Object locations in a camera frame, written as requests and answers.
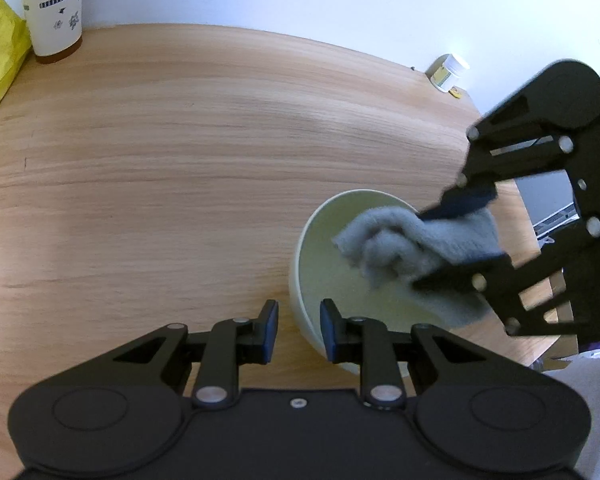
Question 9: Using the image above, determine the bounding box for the pale green ceramic bowl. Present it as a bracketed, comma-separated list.
[288, 188, 490, 354]

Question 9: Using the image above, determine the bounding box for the grey pink microfibre cloth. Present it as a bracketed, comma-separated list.
[332, 206, 502, 328]

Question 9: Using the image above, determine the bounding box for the white grey appliance cabinet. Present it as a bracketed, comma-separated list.
[516, 170, 579, 244]

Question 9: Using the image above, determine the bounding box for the yellow round token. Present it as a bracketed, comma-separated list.
[449, 87, 463, 99]

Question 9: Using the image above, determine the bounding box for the white pill jar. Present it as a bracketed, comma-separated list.
[427, 53, 470, 92]

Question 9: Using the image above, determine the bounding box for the white red travel cup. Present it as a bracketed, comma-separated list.
[22, 0, 83, 64]

